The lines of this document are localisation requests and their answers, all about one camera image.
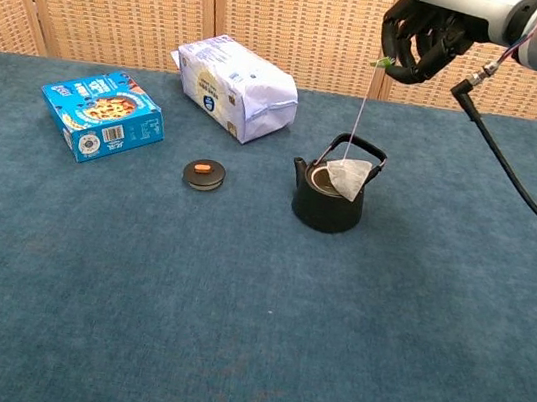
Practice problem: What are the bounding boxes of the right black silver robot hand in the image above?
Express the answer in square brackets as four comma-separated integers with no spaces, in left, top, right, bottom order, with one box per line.
[373,0,532,102]

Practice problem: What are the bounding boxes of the pyramid tea bag with string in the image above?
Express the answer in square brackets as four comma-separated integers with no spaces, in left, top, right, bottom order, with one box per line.
[320,51,397,207]

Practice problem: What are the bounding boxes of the white paper food bag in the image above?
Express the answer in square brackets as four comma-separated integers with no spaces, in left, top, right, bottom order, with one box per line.
[158,26,307,153]

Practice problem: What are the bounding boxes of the black cast iron teapot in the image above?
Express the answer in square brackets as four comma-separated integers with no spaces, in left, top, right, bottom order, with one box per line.
[283,125,391,241]

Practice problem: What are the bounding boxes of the black teapot lid orange knob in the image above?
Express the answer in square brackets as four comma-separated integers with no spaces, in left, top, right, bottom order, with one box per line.
[180,155,229,195]

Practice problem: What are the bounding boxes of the woven bamboo folding screen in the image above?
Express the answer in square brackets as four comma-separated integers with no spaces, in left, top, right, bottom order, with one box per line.
[0,0,537,136]

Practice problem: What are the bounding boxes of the blue cookie box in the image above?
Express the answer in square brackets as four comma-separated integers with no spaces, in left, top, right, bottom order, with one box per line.
[30,59,174,176]

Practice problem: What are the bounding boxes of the blue carpet table mat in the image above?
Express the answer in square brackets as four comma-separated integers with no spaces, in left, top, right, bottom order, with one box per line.
[0,38,537,402]

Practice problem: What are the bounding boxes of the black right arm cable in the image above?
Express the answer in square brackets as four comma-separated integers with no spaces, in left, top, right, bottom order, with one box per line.
[430,31,537,242]

